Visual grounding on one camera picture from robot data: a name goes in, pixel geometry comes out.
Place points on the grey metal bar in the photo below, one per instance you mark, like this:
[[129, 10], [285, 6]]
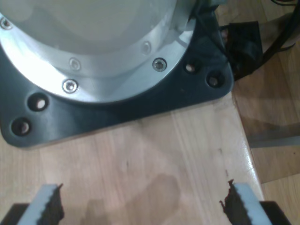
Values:
[[274, 139]]

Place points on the small black box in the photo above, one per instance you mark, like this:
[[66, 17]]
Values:
[[246, 42]]

